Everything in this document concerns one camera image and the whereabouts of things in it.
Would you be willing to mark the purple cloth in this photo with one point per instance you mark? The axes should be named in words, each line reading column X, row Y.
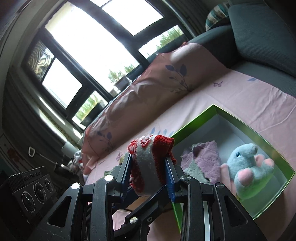
column 208, row 160

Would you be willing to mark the round plant pot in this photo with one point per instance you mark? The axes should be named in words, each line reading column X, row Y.
column 121, row 83

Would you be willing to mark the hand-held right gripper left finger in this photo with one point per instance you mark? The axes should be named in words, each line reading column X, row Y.
column 126, row 171

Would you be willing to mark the pile of clothes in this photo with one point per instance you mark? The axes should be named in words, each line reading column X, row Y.
column 77, row 162

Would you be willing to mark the blue elephant plush toy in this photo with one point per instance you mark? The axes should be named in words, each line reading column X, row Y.
column 245, row 162

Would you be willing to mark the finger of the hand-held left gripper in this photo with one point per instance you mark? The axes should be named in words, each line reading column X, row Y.
column 138, row 217

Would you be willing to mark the green cardboard box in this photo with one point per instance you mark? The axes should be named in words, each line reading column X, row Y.
column 226, row 132

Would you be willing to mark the grey-green cloth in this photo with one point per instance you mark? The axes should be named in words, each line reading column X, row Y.
column 196, row 173

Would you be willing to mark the black window frame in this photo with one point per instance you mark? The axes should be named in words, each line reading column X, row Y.
column 87, row 80

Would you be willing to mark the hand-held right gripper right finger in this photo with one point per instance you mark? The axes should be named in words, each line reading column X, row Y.
column 170, row 180

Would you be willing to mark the pink leaf-print pillow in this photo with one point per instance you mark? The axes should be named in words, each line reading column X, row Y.
column 150, row 92

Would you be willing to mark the long black planter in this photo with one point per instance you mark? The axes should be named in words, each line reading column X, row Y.
column 92, row 115

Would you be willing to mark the white cylinder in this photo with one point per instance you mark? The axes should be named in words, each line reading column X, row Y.
column 69, row 148

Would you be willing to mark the red and white sock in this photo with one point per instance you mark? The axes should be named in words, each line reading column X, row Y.
column 148, row 171

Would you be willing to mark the dark grey sofa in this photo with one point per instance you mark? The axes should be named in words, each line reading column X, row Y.
column 259, row 41

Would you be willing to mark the striped patterned cloth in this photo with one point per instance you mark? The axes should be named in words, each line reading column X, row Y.
column 40, row 59

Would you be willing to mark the striped pillow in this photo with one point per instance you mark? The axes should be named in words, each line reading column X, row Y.
column 217, row 16

